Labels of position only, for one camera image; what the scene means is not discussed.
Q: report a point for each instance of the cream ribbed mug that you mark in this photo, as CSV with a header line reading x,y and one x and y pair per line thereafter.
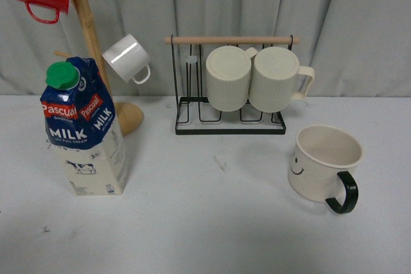
x,y
274,76
228,73

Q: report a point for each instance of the cream smiley mug black handle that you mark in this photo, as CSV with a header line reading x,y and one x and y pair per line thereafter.
x,y
322,166

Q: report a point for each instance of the black wire cup rack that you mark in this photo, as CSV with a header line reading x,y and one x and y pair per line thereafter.
x,y
195,115

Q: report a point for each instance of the cream ribbed mug right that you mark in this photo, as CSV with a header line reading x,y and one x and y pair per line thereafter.
x,y
274,76

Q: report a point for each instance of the cream ribbed mug left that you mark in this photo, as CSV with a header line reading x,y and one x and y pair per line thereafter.
x,y
228,73

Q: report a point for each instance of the white mug on tree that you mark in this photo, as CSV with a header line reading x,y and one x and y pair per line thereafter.
x,y
129,60

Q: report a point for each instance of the wooden mug tree stand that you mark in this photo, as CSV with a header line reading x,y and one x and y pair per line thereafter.
x,y
130,116

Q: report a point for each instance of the blue white milk carton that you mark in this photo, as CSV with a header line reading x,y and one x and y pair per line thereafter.
x,y
82,125

